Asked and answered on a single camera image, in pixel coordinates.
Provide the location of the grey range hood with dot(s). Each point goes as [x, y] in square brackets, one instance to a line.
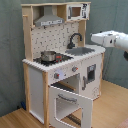
[48, 18]

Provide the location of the grey toy sink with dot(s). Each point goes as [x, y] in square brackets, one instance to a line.
[79, 51]

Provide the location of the silver toy pot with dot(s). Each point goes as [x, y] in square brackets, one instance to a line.
[48, 56]

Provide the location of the toy microwave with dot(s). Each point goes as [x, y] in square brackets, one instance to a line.
[78, 11]

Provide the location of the red stove knob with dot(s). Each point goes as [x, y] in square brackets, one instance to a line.
[74, 69]
[56, 75]

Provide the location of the wooden toy kitchen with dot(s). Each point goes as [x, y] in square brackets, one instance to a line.
[39, 78]

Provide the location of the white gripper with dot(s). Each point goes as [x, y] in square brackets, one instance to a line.
[106, 39]

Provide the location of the left red stove knob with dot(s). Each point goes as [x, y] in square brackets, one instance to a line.
[56, 75]

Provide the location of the cabinet door with dispenser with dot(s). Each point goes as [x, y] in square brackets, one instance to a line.
[90, 77]

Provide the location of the right red stove knob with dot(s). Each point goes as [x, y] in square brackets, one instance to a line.
[74, 69]

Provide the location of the black stove top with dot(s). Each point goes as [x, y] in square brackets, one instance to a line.
[59, 58]

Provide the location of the black toy faucet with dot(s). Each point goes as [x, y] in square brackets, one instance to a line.
[73, 41]

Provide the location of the white oven door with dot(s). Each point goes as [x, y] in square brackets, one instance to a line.
[62, 103]

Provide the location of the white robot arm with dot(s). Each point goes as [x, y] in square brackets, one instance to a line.
[122, 43]

